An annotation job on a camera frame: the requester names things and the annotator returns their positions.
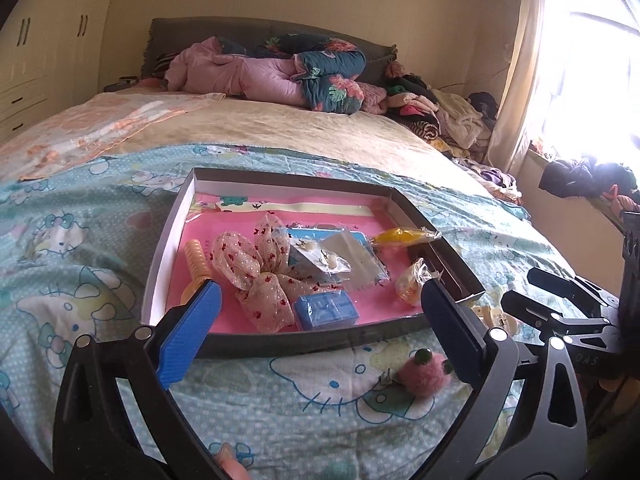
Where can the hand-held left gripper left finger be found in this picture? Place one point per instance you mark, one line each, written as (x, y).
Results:
(187, 335)

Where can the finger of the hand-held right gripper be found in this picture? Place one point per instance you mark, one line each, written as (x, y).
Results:
(565, 285)
(530, 310)

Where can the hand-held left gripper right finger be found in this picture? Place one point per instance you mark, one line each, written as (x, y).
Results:
(452, 335)

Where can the pink fuzzy hair clip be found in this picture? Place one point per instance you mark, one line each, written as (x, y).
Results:
(425, 375)

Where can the cream hair clip packet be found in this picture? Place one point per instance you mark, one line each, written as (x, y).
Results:
(412, 287)

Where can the orange ribbed hair claw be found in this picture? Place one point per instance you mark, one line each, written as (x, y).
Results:
(196, 265)

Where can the grey cardboard box tray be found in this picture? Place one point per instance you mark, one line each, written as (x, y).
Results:
(300, 342)

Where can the earrings card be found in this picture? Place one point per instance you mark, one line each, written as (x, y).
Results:
(345, 265)

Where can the small blue box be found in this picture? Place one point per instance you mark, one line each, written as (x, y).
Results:
(325, 310)

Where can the person's right hand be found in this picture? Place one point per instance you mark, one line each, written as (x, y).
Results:
(614, 385)

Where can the cream hair claw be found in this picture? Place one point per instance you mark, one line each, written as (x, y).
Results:
(492, 317)

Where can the dark brown hair claw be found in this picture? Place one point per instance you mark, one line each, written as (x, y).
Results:
(442, 260)

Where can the pink dotted bow scrunchie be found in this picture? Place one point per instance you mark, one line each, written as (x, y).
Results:
(260, 280)

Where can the clothes on window sill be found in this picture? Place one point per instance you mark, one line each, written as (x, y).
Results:
(575, 175)

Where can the blue cartoon cat bedsheet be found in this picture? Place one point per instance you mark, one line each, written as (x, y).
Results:
(75, 260)

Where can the window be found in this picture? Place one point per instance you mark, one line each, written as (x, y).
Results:
(595, 60)

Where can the pile of clothes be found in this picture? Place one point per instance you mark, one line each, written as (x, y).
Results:
(440, 110)

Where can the cream curtain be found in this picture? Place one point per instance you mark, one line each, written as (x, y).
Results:
(520, 60)

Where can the beige quilted bedspread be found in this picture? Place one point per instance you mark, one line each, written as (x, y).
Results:
(300, 130)

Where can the pink quilt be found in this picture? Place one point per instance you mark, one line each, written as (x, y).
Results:
(235, 72)

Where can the dark blue floral quilt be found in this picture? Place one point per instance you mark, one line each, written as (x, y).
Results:
(330, 70)

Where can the cream wardrobe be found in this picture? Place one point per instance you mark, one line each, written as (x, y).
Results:
(40, 50)

